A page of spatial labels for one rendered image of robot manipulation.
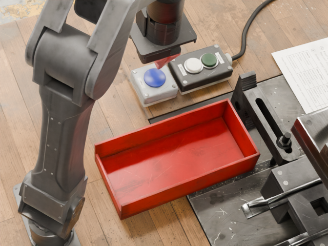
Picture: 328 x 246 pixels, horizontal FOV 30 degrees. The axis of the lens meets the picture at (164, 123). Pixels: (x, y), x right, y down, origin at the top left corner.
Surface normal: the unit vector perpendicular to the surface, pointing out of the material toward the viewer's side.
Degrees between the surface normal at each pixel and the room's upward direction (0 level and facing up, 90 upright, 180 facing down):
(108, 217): 0
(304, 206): 0
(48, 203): 75
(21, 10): 0
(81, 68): 45
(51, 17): 38
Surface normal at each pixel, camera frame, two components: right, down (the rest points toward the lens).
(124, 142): 0.41, 0.80
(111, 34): -0.22, 0.04
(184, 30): 0.08, -0.48
